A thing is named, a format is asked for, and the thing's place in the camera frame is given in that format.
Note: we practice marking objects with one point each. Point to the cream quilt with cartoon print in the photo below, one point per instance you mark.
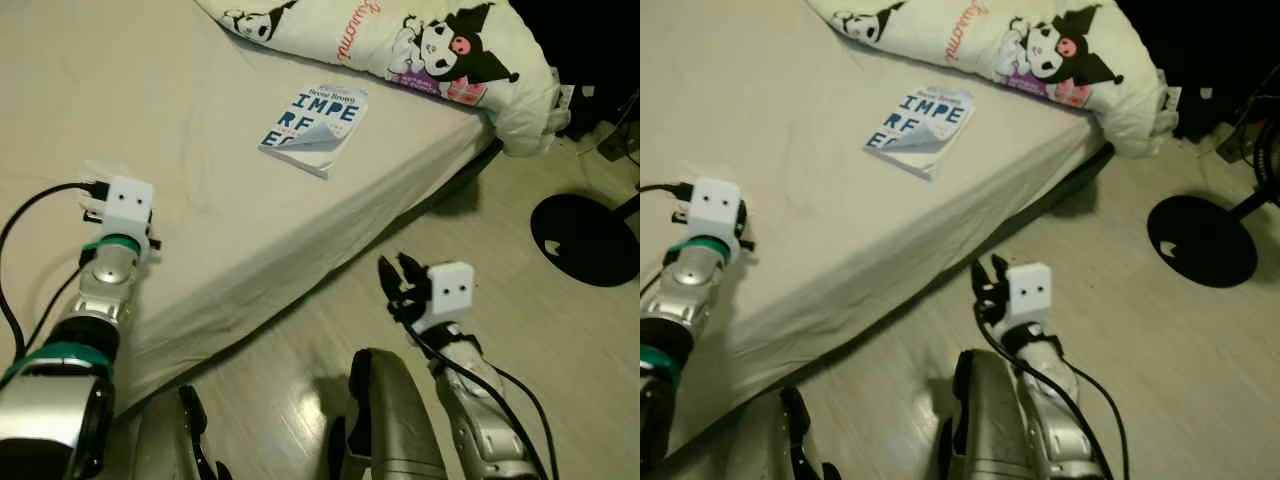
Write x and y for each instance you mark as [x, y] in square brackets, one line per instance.
[1010, 40]
[400, 40]

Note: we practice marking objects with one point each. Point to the bed with beige sheet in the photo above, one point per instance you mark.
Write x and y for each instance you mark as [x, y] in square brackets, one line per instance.
[800, 120]
[200, 120]

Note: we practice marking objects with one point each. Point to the grey robot right leg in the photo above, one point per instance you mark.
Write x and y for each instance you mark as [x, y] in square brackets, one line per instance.
[390, 430]
[990, 430]

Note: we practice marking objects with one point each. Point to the grey robot left leg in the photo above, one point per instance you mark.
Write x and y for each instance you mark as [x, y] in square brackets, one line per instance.
[175, 440]
[775, 440]

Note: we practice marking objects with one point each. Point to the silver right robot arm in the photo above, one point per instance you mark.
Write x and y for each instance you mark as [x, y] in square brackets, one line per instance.
[480, 420]
[1060, 420]

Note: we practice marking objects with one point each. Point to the black round fan base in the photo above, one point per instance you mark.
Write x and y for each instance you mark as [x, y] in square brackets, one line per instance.
[1200, 240]
[580, 240]

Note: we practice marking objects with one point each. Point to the white book with blue letters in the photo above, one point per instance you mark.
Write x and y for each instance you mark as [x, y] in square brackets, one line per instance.
[320, 115]
[925, 118]

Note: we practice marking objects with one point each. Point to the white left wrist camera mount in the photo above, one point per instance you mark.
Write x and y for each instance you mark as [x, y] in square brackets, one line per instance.
[718, 208]
[130, 205]

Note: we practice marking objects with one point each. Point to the grey robot leg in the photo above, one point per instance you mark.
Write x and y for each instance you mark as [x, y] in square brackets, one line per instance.
[775, 440]
[175, 440]
[990, 430]
[390, 430]

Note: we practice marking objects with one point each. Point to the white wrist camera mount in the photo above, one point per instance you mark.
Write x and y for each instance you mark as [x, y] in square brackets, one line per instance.
[718, 208]
[450, 290]
[130, 205]
[1028, 290]

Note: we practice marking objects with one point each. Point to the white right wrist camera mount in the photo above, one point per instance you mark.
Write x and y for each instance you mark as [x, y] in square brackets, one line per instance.
[1028, 290]
[450, 290]

